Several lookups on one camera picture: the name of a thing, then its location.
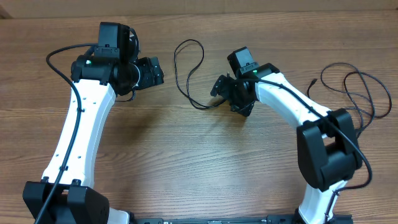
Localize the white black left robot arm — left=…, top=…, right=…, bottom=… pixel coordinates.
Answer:
left=22, top=22, right=164, bottom=223

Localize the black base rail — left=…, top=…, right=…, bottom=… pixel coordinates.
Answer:
left=130, top=211, right=354, bottom=224

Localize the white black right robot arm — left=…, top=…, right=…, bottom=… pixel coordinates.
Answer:
left=211, top=47, right=363, bottom=223

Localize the black USB cable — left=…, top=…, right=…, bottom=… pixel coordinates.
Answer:
left=173, top=39, right=231, bottom=111

